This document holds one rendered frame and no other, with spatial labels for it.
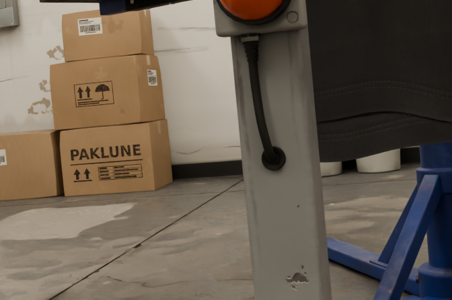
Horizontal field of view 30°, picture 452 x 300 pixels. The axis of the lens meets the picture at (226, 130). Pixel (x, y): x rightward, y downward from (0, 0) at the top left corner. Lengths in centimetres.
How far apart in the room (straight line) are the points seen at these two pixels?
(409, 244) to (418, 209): 10
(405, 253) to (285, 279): 145
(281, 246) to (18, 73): 559
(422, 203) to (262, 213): 153
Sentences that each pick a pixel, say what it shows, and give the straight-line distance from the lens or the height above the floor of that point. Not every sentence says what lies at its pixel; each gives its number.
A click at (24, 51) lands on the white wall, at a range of 602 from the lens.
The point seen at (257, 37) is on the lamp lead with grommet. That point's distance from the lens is 46.
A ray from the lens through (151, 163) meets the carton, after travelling 520.
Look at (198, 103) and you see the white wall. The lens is 558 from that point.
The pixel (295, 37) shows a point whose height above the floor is 62.
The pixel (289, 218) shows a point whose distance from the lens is 48.
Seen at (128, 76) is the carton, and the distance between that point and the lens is 520.
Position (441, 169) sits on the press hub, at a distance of 205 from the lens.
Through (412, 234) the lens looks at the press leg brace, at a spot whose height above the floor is 23.
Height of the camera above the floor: 60
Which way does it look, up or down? 3 degrees down
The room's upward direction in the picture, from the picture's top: 5 degrees counter-clockwise
